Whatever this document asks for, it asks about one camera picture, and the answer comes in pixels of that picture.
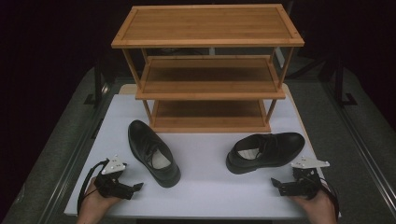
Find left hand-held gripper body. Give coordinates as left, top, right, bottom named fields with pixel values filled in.
left=92, top=155, right=128, bottom=200

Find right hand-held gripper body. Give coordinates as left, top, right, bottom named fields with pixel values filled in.
left=290, top=156, right=331, bottom=201

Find black leather lace-up shoe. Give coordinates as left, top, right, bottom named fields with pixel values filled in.
left=225, top=132, right=306, bottom=175
left=127, top=119, right=182, bottom=189

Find bamboo three-tier shoe rack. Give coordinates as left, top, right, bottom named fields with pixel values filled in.
left=110, top=3, right=305, bottom=134

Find person's left hand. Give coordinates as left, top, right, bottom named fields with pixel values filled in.
left=77, top=178, right=122, bottom=224

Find person's right hand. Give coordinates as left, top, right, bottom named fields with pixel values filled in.
left=291, top=183, right=339, bottom=224

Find white table mat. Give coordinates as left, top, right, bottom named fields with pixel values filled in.
left=64, top=92, right=342, bottom=220

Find black metal stand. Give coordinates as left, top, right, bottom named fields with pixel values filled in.
left=333, top=57, right=359, bottom=107
left=83, top=57, right=105, bottom=108

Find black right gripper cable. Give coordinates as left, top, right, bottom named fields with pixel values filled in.
left=320, top=181, right=341, bottom=218

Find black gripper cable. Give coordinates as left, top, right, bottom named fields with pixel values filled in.
left=320, top=181, right=341, bottom=218
left=77, top=159, right=110, bottom=216

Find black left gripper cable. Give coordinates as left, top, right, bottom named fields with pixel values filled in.
left=77, top=159, right=110, bottom=216

